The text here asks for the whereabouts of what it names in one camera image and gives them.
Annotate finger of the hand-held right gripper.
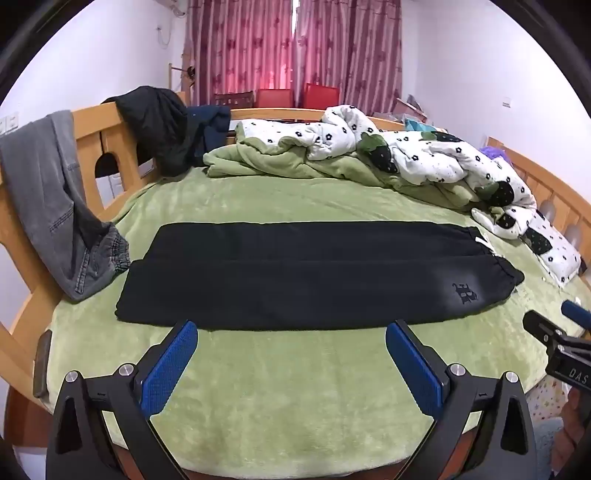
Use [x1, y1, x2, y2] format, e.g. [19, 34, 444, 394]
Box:
[561, 300, 591, 329]
[523, 310, 567, 354]

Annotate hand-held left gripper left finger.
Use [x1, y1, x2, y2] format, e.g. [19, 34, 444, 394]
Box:
[46, 320, 199, 480]

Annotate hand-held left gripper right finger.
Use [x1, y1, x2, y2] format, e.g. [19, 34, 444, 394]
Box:
[386, 320, 539, 480]

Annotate black pants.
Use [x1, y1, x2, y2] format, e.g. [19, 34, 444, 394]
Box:
[115, 222, 526, 332]

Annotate person's right hand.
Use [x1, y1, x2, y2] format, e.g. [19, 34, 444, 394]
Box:
[561, 392, 591, 467]

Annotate floral mattress sheet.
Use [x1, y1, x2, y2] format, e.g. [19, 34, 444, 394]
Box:
[526, 374, 571, 462]

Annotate white floral pillow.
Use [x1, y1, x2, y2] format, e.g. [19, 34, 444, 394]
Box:
[522, 210, 583, 282]

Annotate green fleece bed cover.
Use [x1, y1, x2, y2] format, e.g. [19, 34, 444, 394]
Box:
[46, 166, 587, 476]

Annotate white floral quilt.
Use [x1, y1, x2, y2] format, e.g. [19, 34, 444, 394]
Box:
[235, 105, 539, 241]

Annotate grey jeans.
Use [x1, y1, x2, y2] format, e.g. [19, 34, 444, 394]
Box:
[0, 110, 131, 303]

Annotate crumpled green blanket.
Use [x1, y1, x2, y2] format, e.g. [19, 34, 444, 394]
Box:
[203, 136, 490, 213]

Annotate navy garment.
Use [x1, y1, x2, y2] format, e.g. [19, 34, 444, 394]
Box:
[187, 105, 232, 160]

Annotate black jacket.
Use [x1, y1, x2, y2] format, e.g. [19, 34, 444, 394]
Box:
[102, 86, 206, 177]

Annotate cardboard box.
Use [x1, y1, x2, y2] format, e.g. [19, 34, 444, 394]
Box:
[392, 95, 428, 116]

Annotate dark wooden chair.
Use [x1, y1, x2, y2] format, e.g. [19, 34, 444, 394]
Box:
[213, 91, 256, 109]

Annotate red chair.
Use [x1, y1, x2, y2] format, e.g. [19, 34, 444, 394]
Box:
[305, 83, 340, 110]
[256, 88, 294, 109]

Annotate wooden coat rack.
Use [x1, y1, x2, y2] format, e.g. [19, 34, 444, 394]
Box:
[167, 51, 197, 104]

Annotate pink patterned curtain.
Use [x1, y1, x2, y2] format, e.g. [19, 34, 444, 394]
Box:
[185, 0, 296, 108]
[295, 0, 402, 112]

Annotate wooden bed frame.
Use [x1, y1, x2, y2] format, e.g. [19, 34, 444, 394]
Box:
[0, 99, 591, 480]

